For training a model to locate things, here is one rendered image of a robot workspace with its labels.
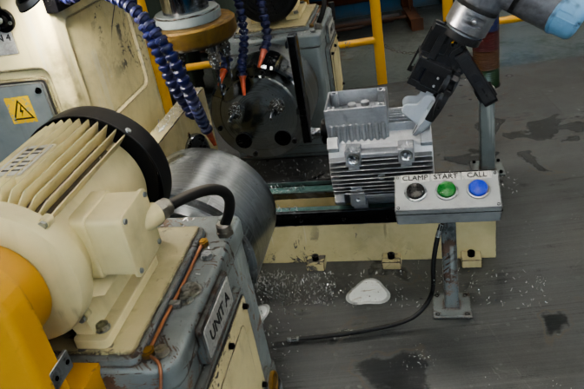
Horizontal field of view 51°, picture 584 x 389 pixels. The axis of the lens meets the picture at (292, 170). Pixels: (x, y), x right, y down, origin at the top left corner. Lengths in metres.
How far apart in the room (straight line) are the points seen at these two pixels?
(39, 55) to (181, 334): 0.65
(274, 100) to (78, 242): 0.91
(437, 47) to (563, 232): 0.52
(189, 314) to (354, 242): 0.66
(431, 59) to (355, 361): 0.54
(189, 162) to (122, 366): 0.45
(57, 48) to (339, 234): 0.65
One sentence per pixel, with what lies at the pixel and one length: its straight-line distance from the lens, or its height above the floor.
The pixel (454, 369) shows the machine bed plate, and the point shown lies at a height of 0.80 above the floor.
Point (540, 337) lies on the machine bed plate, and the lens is 1.17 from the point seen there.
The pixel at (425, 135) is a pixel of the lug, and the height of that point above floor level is 1.08.
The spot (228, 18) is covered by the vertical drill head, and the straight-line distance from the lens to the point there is 1.21.
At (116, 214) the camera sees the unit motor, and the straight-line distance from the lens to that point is 0.63.
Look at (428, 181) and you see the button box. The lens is 1.06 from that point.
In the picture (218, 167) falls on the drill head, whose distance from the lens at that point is 1.04.
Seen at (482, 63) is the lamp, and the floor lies 1.09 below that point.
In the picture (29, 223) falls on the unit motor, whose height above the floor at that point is 1.34.
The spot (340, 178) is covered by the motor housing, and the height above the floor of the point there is 1.02.
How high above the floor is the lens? 1.60
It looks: 27 degrees down
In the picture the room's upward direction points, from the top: 10 degrees counter-clockwise
